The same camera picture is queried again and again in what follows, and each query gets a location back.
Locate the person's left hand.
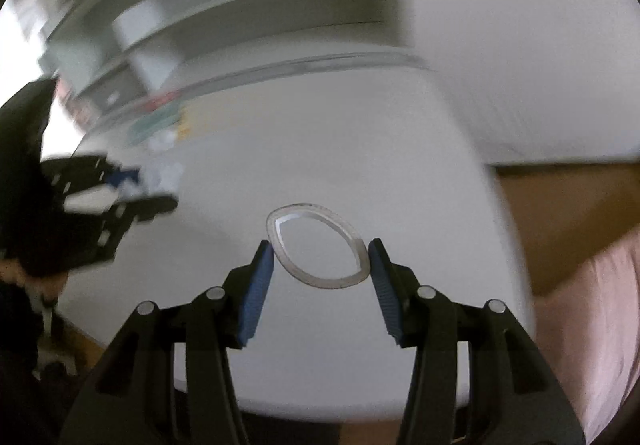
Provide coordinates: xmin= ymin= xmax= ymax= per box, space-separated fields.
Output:
xmin=0 ymin=259 xmax=69 ymax=307

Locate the pink cloth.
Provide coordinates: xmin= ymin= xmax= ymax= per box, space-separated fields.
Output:
xmin=532 ymin=230 xmax=640 ymax=445

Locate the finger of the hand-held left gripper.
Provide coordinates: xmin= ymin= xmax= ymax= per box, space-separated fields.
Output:
xmin=42 ymin=153 xmax=143 ymax=199
xmin=65 ymin=194 xmax=179 ymax=272

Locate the white desk shelf unit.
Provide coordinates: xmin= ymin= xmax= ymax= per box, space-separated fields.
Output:
xmin=10 ymin=0 xmax=416 ymax=126

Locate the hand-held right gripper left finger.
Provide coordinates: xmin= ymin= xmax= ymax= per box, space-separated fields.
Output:
xmin=59 ymin=239 xmax=276 ymax=445

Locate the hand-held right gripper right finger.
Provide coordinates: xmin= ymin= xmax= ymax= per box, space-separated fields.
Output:
xmin=367 ymin=237 xmax=587 ymax=445

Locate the clear oval plastic ring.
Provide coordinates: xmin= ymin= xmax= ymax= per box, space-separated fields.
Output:
xmin=266 ymin=202 xmax=370 ymax=290

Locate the white paper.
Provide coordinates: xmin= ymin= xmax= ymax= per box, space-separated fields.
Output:
xmin=145 ymin=161 xmax=184 ymax=194

